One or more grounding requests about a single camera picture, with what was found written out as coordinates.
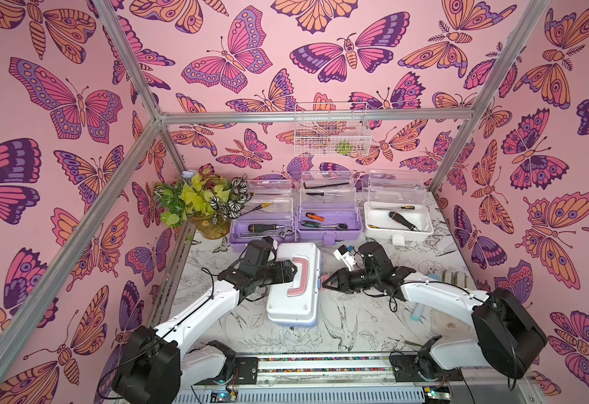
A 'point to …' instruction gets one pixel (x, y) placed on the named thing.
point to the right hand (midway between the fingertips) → (326, 283)
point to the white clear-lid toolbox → (404, 193)
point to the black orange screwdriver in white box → (402, 220)
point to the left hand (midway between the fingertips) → (290, 268)
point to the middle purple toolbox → (327, 209)
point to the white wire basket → (331, 130)
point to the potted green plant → (204, 198)
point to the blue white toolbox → (296, 302)
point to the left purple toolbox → (269, 213)
